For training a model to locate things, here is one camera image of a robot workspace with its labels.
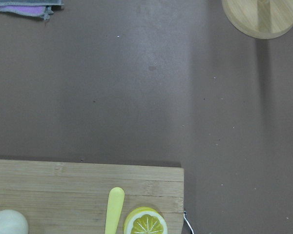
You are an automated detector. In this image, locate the yellow plastic knife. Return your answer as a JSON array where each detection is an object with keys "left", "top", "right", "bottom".
[{"left": 105, "top": 187, "right": 125, "bottom": 234}]

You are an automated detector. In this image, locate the thick lemon slice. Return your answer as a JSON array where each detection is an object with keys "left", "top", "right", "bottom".
[{"left": 123, "top": 207, "right": 168, "bottom": 234}]

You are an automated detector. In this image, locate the bamboo cutting board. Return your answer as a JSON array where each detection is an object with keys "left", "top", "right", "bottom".
[{"left": 0, "top": 159, "right": 184, "bottom": 234}]

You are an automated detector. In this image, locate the grey folded cloth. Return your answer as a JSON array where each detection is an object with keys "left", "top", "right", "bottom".
[{"left": 0, "top": 0, "right": 63, "bottom": 20}]

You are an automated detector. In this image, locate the wooden mug tree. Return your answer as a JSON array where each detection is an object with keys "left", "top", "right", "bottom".
[{"left": 221, "top": 0, "right": 293, "bottom": 39}]

